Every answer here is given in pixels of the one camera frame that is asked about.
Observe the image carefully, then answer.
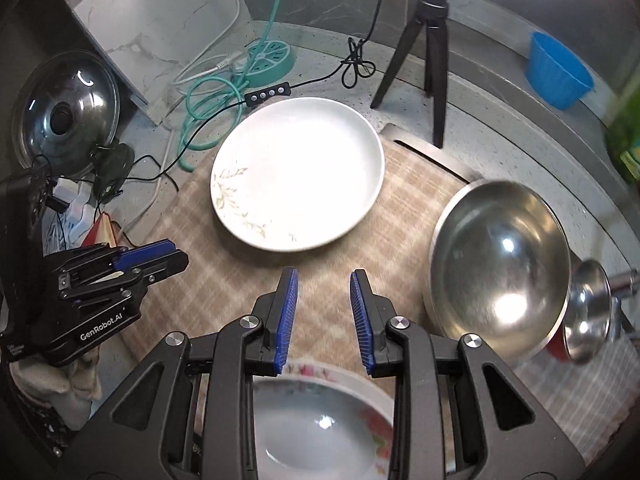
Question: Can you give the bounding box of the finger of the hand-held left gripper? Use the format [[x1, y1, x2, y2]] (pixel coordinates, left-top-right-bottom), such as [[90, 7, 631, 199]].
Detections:
[[59, 253, 190, 303], [45, 239, 177, 275]]

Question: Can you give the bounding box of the dark suction mount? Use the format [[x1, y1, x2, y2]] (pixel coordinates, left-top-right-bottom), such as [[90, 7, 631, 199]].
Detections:
[[89, 141, 136, 206]]

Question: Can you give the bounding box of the large steel bowl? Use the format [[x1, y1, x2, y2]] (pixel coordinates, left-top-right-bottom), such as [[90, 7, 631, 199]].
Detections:
[[422, 179, 572, 362]]

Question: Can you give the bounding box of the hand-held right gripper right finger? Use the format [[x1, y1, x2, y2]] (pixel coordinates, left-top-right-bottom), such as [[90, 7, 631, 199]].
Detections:
[[349, 269, 586, 480]]

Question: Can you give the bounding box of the blue plastic cup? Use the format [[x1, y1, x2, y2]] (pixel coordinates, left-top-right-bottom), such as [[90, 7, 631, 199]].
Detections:
[[524, 31, 595, 111]]

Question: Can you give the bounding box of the red and white box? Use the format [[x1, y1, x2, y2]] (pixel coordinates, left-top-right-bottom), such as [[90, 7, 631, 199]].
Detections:
[[81, 211, 122, 249]]

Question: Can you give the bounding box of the steel ladle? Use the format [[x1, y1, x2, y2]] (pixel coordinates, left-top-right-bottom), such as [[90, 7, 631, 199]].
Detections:
[[564, 258, 640, 366]]

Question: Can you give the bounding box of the teal round disc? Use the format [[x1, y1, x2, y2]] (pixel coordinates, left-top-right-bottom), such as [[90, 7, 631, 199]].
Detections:
[[247, 40, 294, 87]]

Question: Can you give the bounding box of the teal hose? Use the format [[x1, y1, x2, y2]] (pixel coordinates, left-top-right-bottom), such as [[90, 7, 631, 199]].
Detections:
[[179, 0, 282, 172]]

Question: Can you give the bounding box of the beige checked cloth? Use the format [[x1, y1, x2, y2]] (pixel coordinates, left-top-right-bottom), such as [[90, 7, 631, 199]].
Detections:
[[119, 124, 633, 463]]

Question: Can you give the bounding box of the black mini tripod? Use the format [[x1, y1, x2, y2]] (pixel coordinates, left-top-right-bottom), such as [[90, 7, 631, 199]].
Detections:
[[370, 0, 452, 149]]

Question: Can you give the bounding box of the white plastic bag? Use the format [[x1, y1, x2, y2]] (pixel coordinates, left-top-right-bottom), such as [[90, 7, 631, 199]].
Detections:
[[44, 199, 101, 253]]

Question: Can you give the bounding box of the glass pot lid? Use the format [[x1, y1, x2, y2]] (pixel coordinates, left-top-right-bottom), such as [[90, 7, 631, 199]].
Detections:
[[10, 49, 122, 182]]

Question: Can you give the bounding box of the green bottle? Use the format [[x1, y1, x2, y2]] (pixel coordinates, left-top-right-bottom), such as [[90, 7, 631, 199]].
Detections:
[[606, 109, 640, 184]]

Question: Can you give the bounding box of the black cable with inline switch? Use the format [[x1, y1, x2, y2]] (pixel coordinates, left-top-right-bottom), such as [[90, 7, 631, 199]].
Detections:
[[94, 0, 397, 207]]

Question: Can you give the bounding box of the white cable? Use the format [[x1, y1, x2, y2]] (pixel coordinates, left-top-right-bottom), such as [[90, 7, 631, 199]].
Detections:
[[120, 0, 253, 233]]

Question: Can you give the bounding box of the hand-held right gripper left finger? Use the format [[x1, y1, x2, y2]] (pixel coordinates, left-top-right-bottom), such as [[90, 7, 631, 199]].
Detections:
[[65, 266, 301, 480]]

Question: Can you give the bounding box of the white plate with floral rim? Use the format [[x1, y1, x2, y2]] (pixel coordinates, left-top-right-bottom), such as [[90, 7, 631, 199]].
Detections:
[[251, 357, 396, 480]]

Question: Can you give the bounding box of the white plate with leaf print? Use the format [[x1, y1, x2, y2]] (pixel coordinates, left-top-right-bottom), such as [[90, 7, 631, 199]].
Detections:
[[210, 96, 386, 253]]

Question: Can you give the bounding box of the white plug adapter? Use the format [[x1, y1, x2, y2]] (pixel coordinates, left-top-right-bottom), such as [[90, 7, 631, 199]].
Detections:
[[51, 176, 82, 212]]

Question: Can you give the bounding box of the person's left hand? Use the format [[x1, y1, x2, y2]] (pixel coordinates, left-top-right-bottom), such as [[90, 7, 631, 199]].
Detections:
[[10, 347, 104, 403]]

